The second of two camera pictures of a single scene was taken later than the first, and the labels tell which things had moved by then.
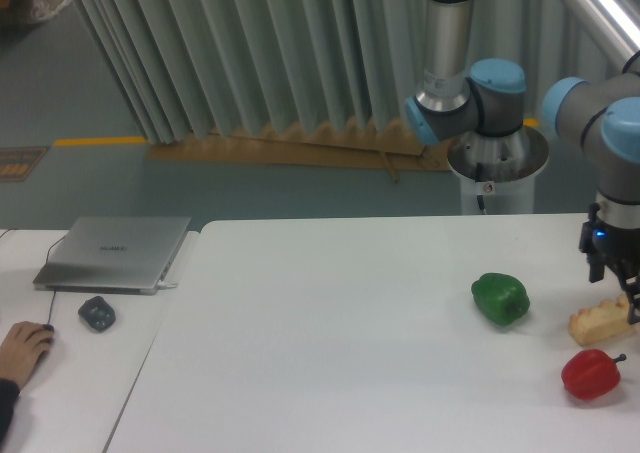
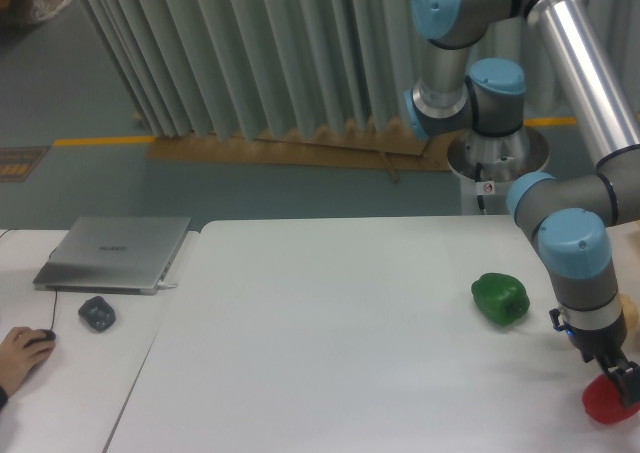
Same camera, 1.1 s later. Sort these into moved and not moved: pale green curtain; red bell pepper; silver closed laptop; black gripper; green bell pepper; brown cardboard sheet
Moved: black gripper; red bell pepper
Not moved: brown cardboard sheet; green bell pepper; silver closed laptop; pale green curtain
